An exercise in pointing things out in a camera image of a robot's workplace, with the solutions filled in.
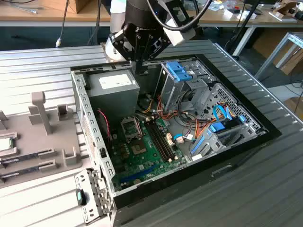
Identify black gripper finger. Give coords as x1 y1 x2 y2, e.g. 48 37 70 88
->
141 37 171 75
111 29 143 75

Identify silver CPU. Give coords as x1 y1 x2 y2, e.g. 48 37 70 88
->
0 138 16 152

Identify blue plastic drive latch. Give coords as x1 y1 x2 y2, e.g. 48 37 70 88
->
166 61 193 82

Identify grey metal drive cage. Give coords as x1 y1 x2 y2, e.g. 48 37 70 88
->
157 60 217 114

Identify brown cardboard box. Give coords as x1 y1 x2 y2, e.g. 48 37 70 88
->
39 0 92 14

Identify grey power supply unit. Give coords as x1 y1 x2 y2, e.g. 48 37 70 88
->
86 70 141 119

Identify clear plastic packet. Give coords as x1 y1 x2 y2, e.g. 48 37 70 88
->
208 0 224 11

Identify black RAM slot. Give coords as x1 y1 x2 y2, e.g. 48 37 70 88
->
151 116 178 160
144 118 173 163

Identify wooden desk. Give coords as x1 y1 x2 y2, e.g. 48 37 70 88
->
0 0 112 27
175 0 303 56

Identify black tripod stand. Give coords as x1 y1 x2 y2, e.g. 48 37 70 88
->
224 0 262 56

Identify blue disk carrier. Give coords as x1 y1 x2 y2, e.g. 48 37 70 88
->
190 135 215 157
208 115 247 134

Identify green motherboard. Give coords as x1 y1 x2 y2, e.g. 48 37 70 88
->
109 117 190 192

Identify grey metal disk bay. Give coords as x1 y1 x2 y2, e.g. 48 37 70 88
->
189 122 267 163

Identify blue expansion slot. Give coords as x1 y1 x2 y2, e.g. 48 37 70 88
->
119 165 157 185

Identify open small cardboard box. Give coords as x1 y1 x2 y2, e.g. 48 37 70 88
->
272 1 299 19

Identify large flat cardboard sheet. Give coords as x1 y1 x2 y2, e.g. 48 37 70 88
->
252 29 303 75

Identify grey parts rack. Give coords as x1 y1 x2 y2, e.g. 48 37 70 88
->
0 91 83 190

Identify black open PC case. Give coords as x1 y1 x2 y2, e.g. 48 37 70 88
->
70 53 283 227

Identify blue RAM stick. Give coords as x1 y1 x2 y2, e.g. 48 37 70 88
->
0 165 41 182
0 152 41 164

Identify black teal latch button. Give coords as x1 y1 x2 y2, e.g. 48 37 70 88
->
75 188 88 206

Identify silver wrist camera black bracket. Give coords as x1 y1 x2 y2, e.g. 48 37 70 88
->
162 0 197 47

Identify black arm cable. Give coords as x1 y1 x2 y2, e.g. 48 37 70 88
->
146 0 213 32

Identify black wire bundle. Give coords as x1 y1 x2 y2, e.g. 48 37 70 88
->
177 88 198 130

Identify grey cable silver plug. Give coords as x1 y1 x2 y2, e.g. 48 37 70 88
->
55 0 70 48

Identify red black twisted wire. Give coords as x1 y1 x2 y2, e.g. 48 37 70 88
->
98 108 112 142

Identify flat blue data wire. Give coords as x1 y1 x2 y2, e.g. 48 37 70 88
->
212 105 235 122

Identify metal socket cover frame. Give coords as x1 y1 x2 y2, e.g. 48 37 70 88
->
120 117 143 143

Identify orange power wire bundle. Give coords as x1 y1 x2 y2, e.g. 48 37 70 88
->
156 94 214 144

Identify blue wire white plug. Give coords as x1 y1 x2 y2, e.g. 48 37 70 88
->
173 133 198 144

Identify aluminium profile frame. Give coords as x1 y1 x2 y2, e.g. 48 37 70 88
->
254 32 303 81

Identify grey metal card bracket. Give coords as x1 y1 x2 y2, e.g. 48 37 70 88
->
74 168 114 225

